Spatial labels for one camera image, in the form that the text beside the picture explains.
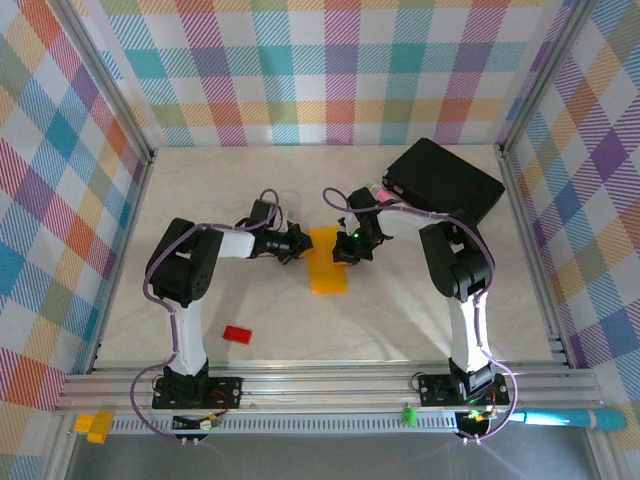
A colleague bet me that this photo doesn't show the orange paper sheet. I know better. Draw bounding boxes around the orange paper sheet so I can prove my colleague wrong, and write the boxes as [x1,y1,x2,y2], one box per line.
[305,225,350,296]

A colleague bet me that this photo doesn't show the pink marker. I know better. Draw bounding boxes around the pink marker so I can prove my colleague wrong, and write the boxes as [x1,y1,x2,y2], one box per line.
[367,182,401,204]

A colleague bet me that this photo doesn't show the black ribbed case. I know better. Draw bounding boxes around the black ribbed case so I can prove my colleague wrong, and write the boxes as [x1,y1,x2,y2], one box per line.
[380,138,506,229]

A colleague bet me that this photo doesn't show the red block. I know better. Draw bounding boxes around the red block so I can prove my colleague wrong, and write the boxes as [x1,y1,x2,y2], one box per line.
[222,325,255,346]

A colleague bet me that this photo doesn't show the yellow toy brick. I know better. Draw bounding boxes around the yellow toy brick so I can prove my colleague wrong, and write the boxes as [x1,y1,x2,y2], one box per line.
[74,410,116,445]

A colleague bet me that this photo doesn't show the teal tube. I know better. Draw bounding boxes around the teal tube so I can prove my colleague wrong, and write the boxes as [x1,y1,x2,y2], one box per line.
[514,407,628,433]

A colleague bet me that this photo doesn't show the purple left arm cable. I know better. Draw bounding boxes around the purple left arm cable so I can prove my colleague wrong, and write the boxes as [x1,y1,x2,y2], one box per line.
[130,188,281,442]

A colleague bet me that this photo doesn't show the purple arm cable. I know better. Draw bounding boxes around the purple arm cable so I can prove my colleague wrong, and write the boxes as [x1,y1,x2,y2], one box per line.
[323,187,521,442]
[130,188,281,442]

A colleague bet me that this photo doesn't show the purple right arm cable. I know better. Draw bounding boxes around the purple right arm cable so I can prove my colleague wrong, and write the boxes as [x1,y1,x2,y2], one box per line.
[323,187,521,442]

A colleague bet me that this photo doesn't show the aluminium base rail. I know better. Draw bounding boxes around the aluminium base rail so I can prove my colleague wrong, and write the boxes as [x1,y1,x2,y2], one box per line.
[53,366,604,414]

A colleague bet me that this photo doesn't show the aluminium side rail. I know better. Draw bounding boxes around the aluminium side rail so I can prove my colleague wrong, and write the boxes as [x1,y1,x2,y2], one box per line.
[84,149,157,375]
[497,144,574,369]

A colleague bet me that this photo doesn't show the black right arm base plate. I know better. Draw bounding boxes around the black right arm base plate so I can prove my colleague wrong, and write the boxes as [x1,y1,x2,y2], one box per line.
[417,372,512,408]

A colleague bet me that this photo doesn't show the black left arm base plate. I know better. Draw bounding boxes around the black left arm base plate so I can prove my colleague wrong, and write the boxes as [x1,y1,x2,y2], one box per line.
[151,375,245,411]

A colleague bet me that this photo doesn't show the slotted cable duct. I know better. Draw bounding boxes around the slotted cable duct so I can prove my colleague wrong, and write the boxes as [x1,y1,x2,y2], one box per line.
[107,412,462,435]

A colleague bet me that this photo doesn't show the small wired connector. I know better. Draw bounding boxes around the small wired connector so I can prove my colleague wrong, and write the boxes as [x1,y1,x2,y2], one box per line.
[171,410,226,432]
[459,407,499,426]

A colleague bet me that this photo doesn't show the aluminium frame post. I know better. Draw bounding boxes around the aluminium frame post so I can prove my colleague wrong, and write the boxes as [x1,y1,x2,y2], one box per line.
[494,0,599,159]
[48,0,157,164]

